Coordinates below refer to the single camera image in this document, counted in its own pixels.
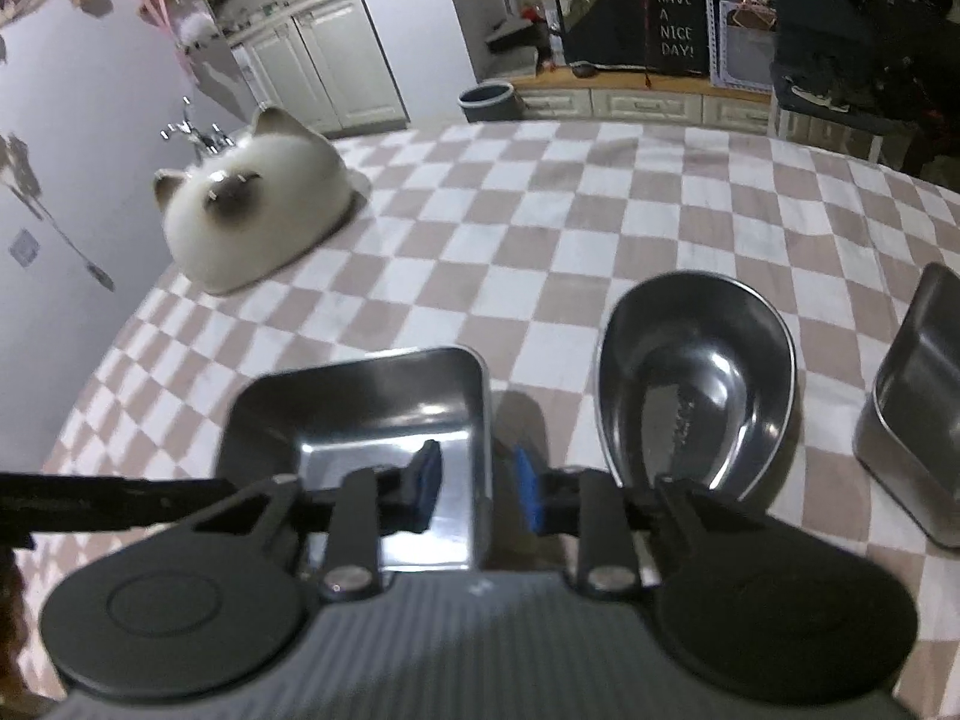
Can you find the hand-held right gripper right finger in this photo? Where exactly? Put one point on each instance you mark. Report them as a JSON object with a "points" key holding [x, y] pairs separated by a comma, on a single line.
{"points": [[526, 491]]}

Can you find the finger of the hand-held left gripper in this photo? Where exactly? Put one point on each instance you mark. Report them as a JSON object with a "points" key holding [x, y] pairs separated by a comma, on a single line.
{"points": [[112, 502]]}

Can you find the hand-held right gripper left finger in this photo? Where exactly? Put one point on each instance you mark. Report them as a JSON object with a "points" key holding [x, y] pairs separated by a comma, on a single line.
{"points": [[429, 480]]}

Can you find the small square steel bowl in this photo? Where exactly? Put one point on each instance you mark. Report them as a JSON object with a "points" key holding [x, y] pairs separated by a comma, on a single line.
{"points": [[352, 405]]}

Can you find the rounded steel bowl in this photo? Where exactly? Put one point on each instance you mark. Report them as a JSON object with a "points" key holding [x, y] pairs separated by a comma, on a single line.
{"points": [[697, 375]]}

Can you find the large square steel bowl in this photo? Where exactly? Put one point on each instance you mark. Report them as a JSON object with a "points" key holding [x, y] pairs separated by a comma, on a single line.
{"points": [[922, 390]]}

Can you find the checkered tablecloth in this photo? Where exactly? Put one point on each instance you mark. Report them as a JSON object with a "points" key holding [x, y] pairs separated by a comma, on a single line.
{"points": [[525, 240]]}

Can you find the cat-shaped ceramic bowl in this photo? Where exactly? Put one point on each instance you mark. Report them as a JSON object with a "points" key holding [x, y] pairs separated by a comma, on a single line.
{"points": [[255, 217]]}

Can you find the chrome faucet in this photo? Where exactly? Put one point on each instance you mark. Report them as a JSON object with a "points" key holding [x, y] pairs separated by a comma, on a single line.
{"points": [[199, 133]]}

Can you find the grey trash bin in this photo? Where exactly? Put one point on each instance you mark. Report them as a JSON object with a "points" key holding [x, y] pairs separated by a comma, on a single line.
{"points": [[487, 101]]}

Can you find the white drawer cabinet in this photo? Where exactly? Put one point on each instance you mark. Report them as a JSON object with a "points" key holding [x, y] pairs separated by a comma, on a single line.
{"points": [[645, 109]]}

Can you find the white kitchen cabinet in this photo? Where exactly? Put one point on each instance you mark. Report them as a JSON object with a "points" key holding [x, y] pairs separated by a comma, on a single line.
{"points": [[337, 60]]}

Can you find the black chalkboard sign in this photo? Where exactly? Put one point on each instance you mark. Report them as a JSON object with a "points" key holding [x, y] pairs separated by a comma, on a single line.
{"points": [[622, 15]]}

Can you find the pink ribbon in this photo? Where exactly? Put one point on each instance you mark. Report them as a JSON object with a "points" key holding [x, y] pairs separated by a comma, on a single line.
{"points": [[161, 7]]}

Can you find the wall socket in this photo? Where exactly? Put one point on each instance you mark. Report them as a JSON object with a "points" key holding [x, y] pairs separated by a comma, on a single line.
{"points": [[22, 247]]}

